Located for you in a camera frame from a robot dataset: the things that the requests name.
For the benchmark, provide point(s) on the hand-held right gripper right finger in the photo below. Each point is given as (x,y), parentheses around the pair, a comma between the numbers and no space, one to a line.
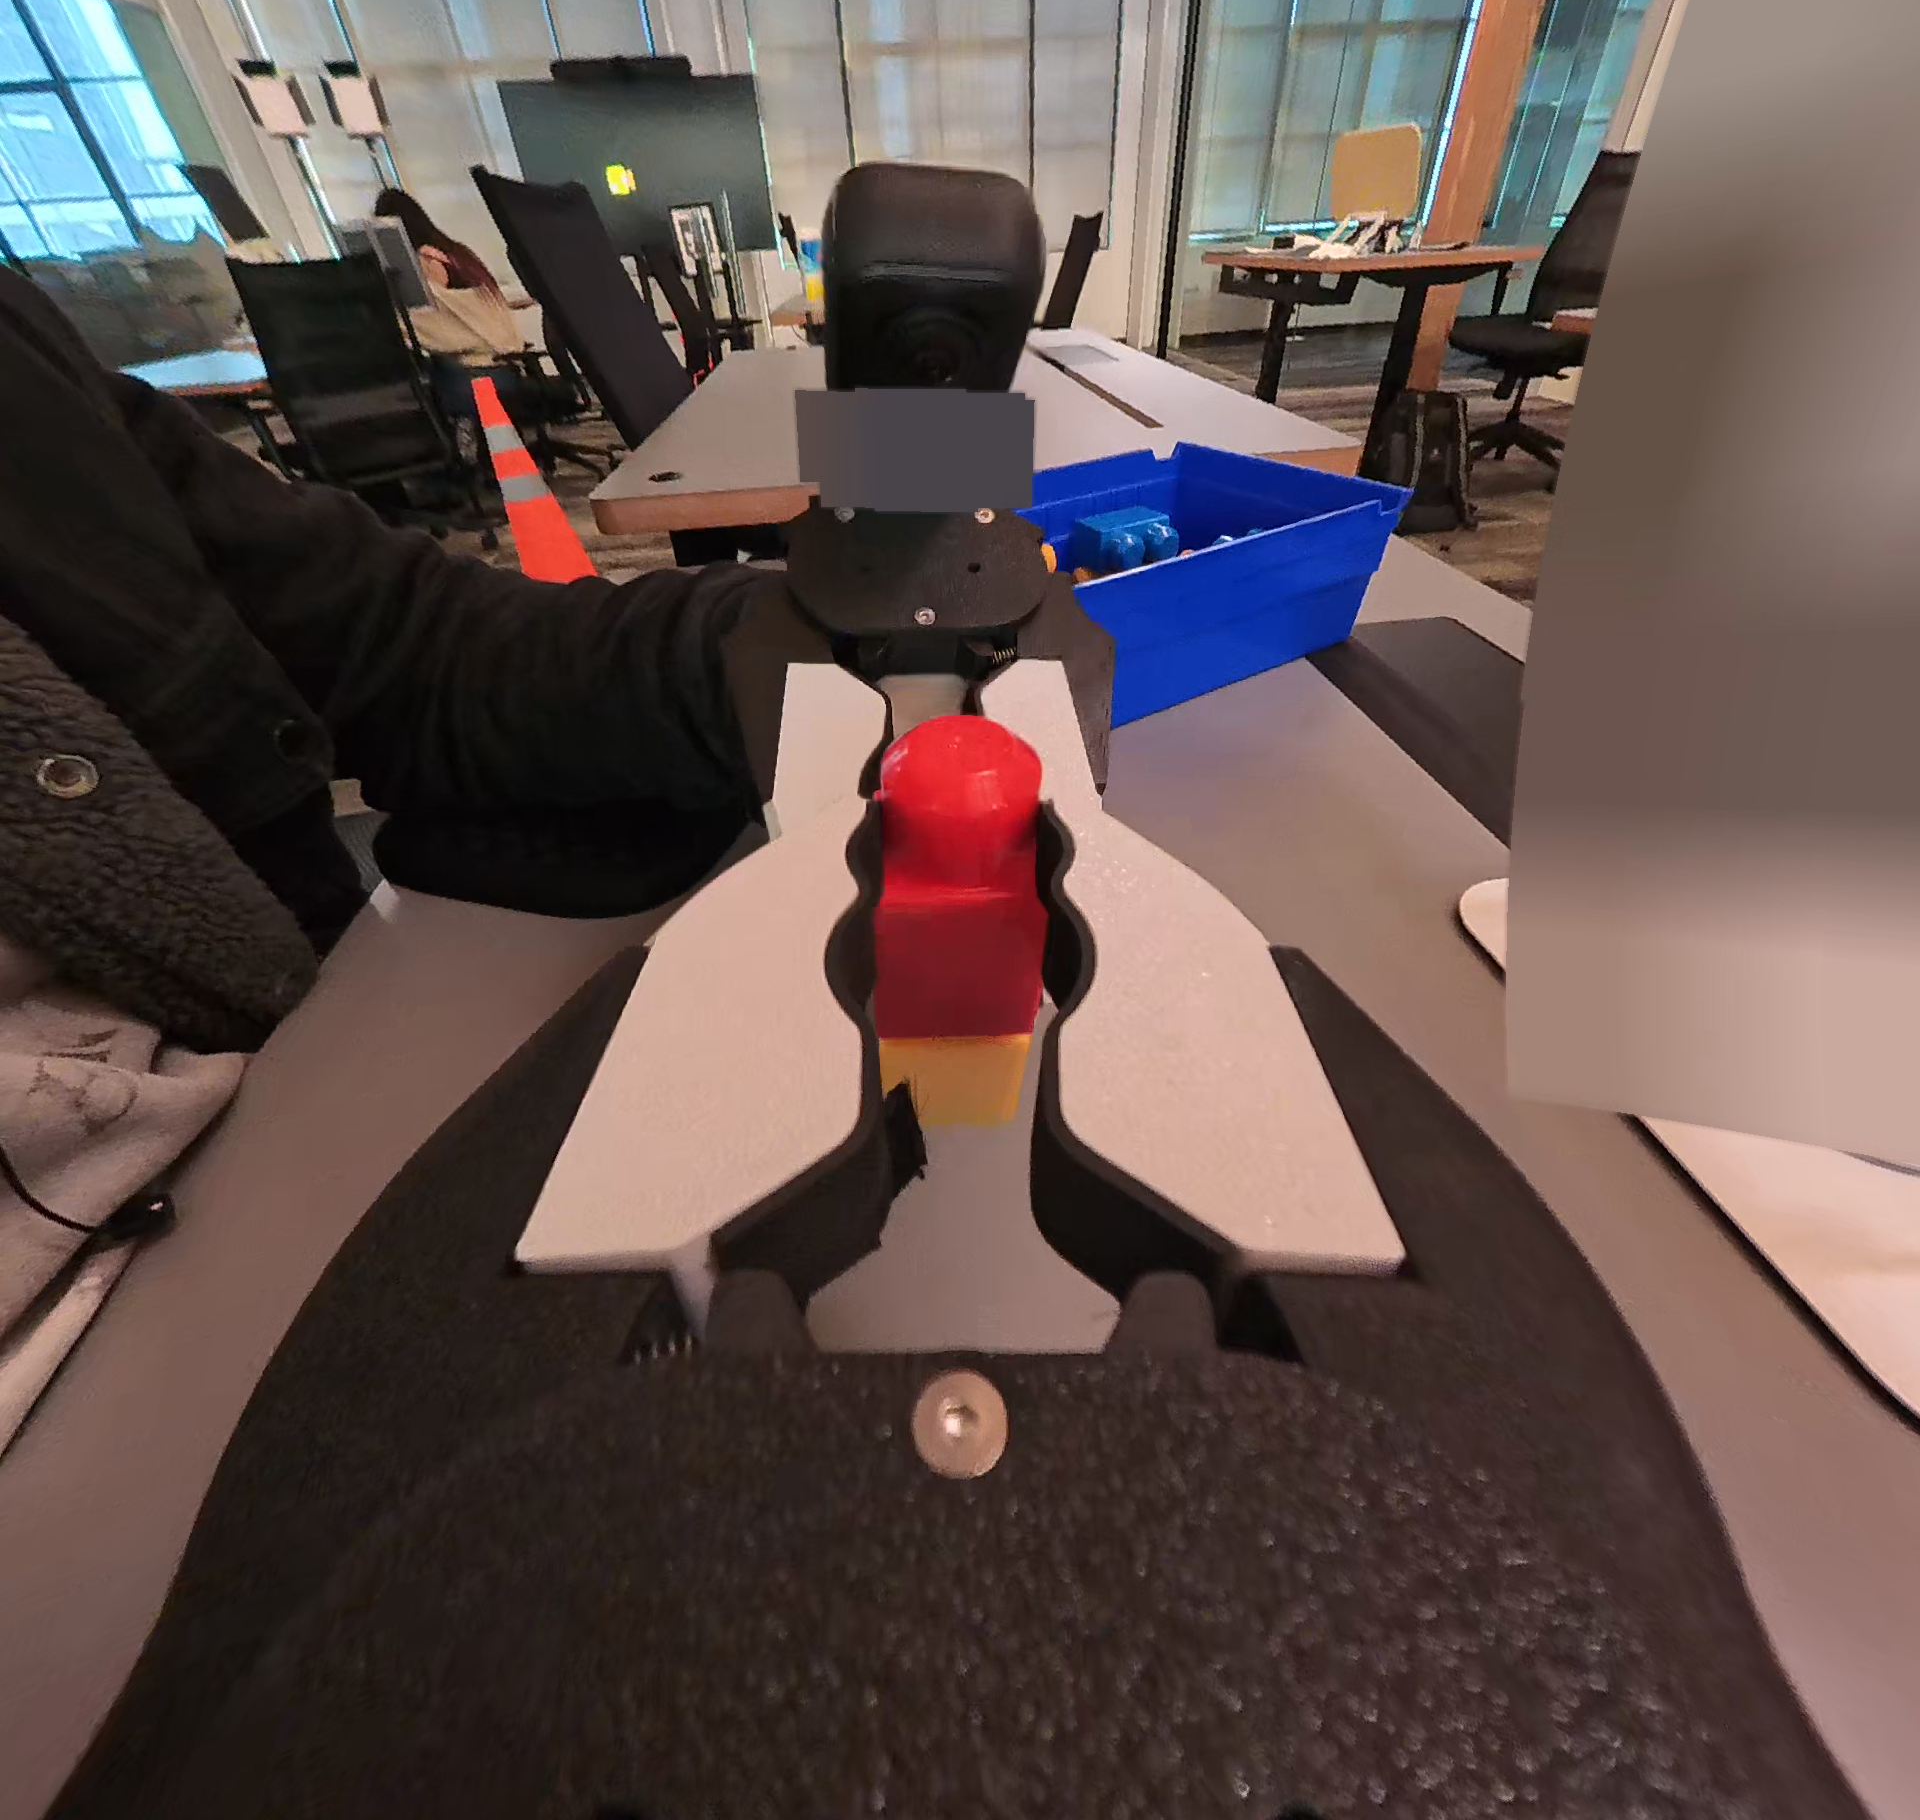
(1215,1084)

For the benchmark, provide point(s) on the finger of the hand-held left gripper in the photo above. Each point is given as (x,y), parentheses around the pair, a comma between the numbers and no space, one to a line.
(1058,747)
(825,756)

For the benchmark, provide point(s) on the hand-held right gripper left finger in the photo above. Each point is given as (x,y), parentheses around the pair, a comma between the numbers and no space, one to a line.
(706,1084)

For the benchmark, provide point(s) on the red one-stud mega block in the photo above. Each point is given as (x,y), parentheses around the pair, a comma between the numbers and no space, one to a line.
(961,935)

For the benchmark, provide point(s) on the pile of mega blocks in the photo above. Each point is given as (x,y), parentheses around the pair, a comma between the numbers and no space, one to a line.
(1118,537)

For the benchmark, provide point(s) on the blue plastic bin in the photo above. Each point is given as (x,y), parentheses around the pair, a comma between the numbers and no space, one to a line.
(1245,622)

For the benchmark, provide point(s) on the orange two-stud mega block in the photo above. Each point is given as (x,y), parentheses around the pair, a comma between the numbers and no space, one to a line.
(961,1084)

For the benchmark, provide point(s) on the person's left forearm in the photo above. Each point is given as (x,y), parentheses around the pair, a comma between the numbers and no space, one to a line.
(451,710)

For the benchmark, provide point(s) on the dark display screen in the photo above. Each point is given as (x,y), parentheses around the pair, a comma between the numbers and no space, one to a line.
(647,142)

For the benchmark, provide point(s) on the orange traffic cone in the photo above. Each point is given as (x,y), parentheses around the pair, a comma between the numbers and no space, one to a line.
(533,500)

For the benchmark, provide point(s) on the black backpack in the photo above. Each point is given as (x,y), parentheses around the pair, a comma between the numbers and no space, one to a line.
(1426,455)

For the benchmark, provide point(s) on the white box on tripod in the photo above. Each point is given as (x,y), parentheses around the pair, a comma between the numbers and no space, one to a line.
(274,100)
(355,100)

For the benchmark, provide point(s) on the white base document stand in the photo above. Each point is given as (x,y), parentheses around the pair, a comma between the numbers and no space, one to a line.
(1801,1250)

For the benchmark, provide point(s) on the grey sweatshirt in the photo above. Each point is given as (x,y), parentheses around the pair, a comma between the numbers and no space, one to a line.
(91,1099)

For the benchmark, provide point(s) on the dark fleece jacket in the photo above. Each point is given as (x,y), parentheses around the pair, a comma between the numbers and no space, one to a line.
(120,889)

